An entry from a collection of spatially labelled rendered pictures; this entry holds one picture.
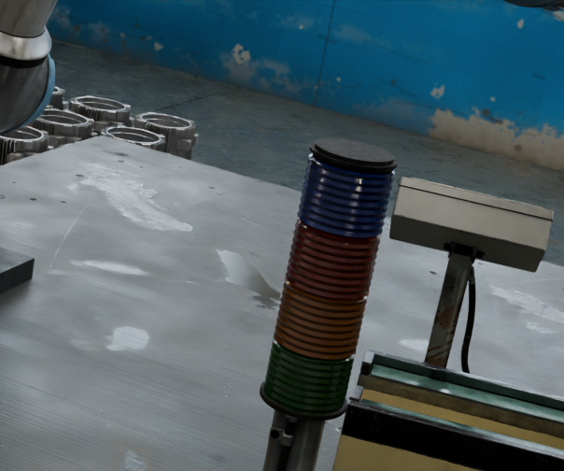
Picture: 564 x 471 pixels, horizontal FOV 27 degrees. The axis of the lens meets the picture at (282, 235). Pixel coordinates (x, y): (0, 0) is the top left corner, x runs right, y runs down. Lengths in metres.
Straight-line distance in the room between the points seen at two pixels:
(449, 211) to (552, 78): 5.46
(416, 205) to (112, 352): 0.41
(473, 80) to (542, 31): 0.47
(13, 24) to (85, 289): 0.36
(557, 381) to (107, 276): 0.63
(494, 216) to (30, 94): 0.65
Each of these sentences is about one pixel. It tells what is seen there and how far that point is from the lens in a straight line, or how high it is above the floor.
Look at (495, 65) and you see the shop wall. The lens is 6.78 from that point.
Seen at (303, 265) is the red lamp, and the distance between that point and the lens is 0.79.
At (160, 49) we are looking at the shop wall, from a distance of 7.47.
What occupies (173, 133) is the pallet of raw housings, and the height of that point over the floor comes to 0.54.
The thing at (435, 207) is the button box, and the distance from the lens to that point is 1.29.
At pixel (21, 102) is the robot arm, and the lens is 1.58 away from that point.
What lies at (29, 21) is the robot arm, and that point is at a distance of 1.51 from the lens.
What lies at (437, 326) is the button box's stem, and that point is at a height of 0.93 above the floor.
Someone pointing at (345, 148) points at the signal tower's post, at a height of 1.22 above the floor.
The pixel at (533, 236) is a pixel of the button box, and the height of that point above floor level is 1.06.
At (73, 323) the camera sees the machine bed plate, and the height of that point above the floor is 0.80.
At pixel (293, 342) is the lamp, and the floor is 1.08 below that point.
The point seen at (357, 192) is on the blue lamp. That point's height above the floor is 1.20.
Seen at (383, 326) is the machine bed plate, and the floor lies 0.80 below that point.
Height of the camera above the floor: 1.40
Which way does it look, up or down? 18 degrees down
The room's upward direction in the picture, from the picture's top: 11 degrees clockwise
